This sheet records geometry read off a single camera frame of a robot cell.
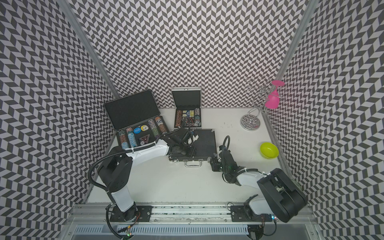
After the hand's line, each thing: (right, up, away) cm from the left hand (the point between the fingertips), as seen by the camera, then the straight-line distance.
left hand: (194, 155), depth 87 cm
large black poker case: (-40, +21, +15) cm, 48 cm away
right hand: (+11, -6, +3) cm, 13 cm away
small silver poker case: (-6, +34, +28) cm, 44 cm away
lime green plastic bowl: (+48, +1, +8) cm, 49 cm away
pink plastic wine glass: (+49, +33, +5) cm, 60 cm away
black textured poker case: (+7, +5, +4) cm, 9 cm away
